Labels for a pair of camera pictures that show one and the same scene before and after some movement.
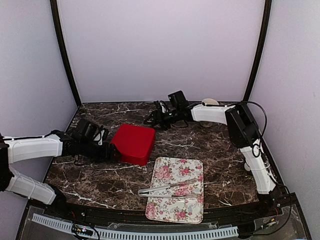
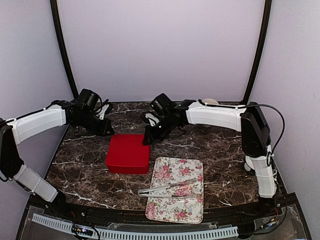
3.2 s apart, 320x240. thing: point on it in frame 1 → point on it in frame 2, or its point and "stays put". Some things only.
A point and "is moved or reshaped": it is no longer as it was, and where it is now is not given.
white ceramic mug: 210,101 stays put
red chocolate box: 134,148 → 128,170
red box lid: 134,141 is moved or reshaped
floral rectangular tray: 169,171 stays put
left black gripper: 106,156 → 103,131
